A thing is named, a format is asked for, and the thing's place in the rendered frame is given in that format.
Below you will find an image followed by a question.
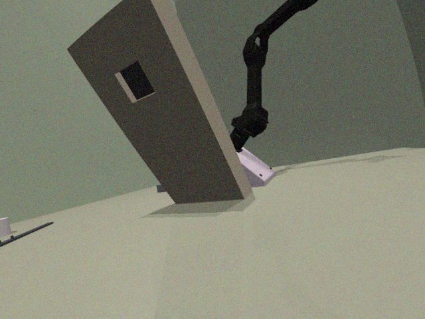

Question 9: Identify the dark grey flat bar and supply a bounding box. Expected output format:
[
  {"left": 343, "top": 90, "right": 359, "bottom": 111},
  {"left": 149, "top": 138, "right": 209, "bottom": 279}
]
[{"left": 0, "top": 222, "right": 54, "bottom": 247}]

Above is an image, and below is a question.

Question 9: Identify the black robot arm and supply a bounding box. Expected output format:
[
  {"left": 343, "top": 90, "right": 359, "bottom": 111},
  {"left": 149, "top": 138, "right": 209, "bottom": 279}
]
[{"left": 230, "top": 0, "right": 318, "bottom": 153}]

